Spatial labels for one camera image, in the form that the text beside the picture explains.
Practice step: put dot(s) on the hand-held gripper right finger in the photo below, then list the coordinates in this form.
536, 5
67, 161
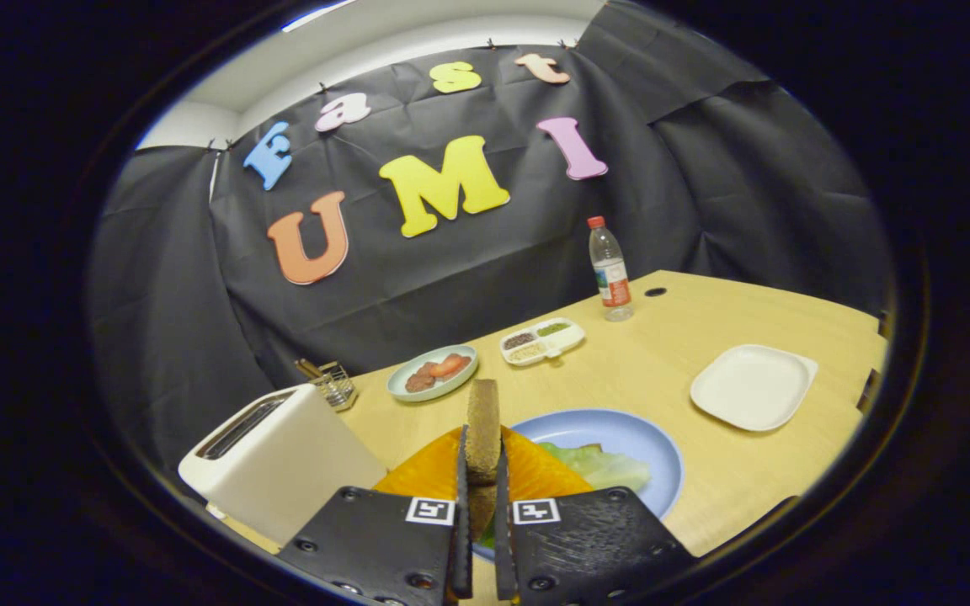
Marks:
504, 539

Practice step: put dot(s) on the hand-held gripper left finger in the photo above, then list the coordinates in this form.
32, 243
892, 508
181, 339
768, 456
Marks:
461, 539

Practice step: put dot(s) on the dark brown bread slice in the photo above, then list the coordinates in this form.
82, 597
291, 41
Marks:
482, 429

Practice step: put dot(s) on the green lettuce leaf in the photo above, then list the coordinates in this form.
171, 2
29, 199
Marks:
603, 467

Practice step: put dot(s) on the light brown bread slice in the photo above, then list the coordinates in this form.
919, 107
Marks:
590, 448

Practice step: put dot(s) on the pale green round plate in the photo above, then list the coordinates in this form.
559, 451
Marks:
405, 392

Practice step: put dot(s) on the blue round plate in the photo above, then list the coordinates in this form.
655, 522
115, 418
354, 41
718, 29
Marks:
620, 429

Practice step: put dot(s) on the brown meat slices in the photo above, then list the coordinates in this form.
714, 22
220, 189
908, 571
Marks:
420, 380

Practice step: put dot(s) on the red tomato slice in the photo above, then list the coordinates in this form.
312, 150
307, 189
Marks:
450, 365

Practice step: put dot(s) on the white toaster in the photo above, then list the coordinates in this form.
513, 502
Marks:
300, 471

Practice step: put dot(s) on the white divided seed dish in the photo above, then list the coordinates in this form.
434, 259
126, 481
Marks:
567, 338

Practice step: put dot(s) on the brown wooden sticks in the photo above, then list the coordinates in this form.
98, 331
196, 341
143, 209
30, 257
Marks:
308, 368

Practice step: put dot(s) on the black backdrop cloth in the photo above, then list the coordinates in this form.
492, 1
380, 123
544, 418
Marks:
468, 269

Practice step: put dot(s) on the clear bottle with red cap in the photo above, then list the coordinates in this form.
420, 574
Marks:
611, 278

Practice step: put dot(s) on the white square plate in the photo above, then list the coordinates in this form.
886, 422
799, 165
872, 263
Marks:
753, 387

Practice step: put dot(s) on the ceiling light panel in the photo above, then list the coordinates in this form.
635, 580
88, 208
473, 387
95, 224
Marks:
317, 15

